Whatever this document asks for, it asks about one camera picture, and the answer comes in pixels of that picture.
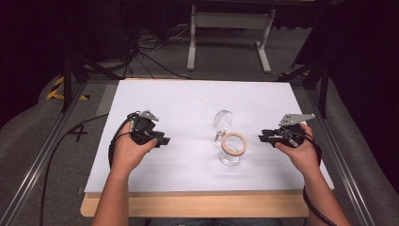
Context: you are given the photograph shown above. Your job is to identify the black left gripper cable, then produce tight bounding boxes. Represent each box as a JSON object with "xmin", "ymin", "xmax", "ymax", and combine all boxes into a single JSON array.
[{"xmin": 39, "ymin": 111, "xmax": 141, "ymax": 226}]

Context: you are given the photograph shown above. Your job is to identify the clear glass jar hinged lid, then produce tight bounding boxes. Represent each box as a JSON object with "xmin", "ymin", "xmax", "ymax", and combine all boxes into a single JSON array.
[{"xmin": 213, "ymin": 109, "xmax": 249, "ymax": 168}]

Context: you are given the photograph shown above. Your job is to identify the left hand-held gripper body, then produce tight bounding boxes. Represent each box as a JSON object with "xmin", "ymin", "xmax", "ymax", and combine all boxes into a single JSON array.
[{"xmin": 127, "ymin": 109, "xmax": 160, "ymax": 146}]

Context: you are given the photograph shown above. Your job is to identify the aluminium floor rail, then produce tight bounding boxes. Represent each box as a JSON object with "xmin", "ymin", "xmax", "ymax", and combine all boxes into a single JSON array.
[
  {"xmin": 304, "ymin": 87, "xmax": 378, "ymax": 226},
  {"xmin": 0, "ymin": 80, "xmax": 89, "ymax": 226}
]

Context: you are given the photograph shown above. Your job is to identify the black tripod stand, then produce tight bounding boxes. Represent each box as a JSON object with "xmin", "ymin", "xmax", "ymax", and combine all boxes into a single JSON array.
[
  {"xmin": 59, "ymin": 37, "xmax": 124, "ymax": 113},
  {"xmin": 278, "ymin": 53, "xmax": 332, "ymax": 120}
]

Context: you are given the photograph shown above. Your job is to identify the white table mat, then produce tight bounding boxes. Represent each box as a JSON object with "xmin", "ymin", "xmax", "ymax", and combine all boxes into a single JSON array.
[{"xmin": 84, "ymin": 78, "xmax": 335, "ymax": 195}]

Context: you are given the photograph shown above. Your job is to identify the white metal stand frame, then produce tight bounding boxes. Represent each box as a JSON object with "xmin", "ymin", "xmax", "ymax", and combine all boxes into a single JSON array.
[{"xmin": 186, "ymin": 4, "xmax": 278, "ymax": 74}]

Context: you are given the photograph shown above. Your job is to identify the black tape floor mark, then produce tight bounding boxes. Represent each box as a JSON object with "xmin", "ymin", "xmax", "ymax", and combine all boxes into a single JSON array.
[{"xmin": 67, "ymin": 124, "xmax": 89, "ymax": 143}]

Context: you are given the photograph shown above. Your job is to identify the black floor cables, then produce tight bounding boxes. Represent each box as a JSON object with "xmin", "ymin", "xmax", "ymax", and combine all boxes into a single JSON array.
[{"xmin": 120, "ymin": 18, "xmax": 193, "ymax": 81}]

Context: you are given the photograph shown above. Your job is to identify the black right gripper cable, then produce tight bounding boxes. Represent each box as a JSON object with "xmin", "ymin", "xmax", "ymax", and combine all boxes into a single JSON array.
[{"xmin": 291, "ymin": 126, "xmax": 339, "ymax": 226}]

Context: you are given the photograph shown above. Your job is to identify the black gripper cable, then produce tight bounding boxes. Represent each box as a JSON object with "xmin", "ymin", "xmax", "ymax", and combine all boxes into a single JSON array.
[
  {"xmin": 39, "ymin": 111, "xmax": 141, "ymax": 226},
  {"xmin": 291, "ymin": 126, "xmax": 339, "ymax": 226}
]

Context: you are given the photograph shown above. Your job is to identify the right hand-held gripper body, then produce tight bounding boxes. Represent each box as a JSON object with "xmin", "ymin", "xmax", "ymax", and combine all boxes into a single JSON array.
[{"xmin": 273, "ymin": 112, "xmax": 316, "ymax": 149}]

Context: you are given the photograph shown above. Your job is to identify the person's left hand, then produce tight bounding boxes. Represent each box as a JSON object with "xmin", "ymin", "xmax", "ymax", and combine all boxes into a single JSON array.
[{"xmin": 111, "ymin": 121, "xmax": 159, "ymax": 174}]

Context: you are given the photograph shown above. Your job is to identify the yellow black floor tape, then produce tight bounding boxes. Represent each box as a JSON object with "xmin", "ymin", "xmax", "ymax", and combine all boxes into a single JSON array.
[{"xmin": 45, "ymin": 75, "xmax": 91, "ymax": 102}]

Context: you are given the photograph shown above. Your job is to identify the person's right hand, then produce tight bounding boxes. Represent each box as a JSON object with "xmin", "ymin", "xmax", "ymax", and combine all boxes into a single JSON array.
[{"xmin": 275, "ymin": 123, "xmax": 322, "ymax": 177}]

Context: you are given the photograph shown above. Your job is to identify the wooden table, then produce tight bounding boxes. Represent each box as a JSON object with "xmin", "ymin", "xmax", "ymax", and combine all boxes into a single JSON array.
[{"xmin": 80, "ymin": 76, "xmax": 311, "ymax": 219}]

